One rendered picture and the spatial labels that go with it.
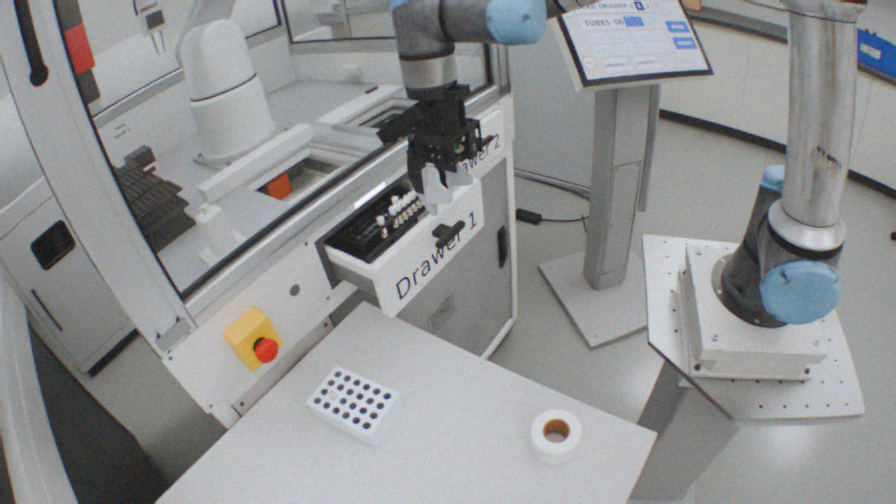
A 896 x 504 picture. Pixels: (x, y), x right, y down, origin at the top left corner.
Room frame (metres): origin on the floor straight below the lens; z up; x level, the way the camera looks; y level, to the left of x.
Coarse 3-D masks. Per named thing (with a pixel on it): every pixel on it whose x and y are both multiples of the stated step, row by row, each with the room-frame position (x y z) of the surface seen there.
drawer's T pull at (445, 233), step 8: (440, 224) 0.61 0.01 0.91; (456, 224) 0.61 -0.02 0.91; (464, 224) 0.61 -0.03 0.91; (432, 232) 0.60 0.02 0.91; (440, 232) 0.59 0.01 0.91; (448, 232) 0.59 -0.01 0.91; (456, 232) 0.59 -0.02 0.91; (440, 240) 0.57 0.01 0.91; (448, 240) 0.58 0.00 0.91; (440, 248) 0.56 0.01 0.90
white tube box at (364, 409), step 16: (336, 368) 0.43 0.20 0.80; (336, 384) 0.40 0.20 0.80; (352, 384) 0.39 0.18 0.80; (368, 384) 0.39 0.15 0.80; (320, 400) 0.38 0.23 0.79; (336, 400) 0.37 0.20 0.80; (352, 400) 0.36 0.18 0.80; (368, 400) 0.37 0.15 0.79; (384, 400) 0.36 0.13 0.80; (400, 400) 0.37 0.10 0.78; (320, 416) 0.36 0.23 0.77; (336, 416) 0.34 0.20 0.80; (352, 416) 0.34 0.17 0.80; (368, 416) 0.33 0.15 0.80; (384, 416) 0.33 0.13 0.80; (352, 432) 0.32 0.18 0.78; (368, 432) 0.31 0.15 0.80; (384, 432) 0.32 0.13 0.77
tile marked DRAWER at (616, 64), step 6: (606, 60) 1.13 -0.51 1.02; (612, 60) 1.13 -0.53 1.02; (618, 60) 1.13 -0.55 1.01; (624, 60) 1.14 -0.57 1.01; (606, 66) 1.12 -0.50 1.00; (612, 66) 1.12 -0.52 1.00; (618, 66) 1.12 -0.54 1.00; (624, 66) 1.12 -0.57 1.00; (630, 66) 1.13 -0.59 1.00; (606, 72) 1.10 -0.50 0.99; (612, 72) 1.11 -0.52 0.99; (618, 72) 1.11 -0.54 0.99
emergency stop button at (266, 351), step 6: (264, 342) 0.41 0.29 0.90; (270, 342) 0.42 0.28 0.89; (276, 342) 0.43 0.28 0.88; (258, 348) 0.41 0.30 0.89; (264, 348) 0.41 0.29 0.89; (270, 348) 0.41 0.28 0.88; (276, 348) 0.42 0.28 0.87; (258, 354) 0.40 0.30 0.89; (264, 354) 0.40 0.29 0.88; (270, 354) 0.41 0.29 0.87; (276, 354) 0.42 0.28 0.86; (264, 360) 0.40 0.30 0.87; (270, 360) 0.40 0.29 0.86
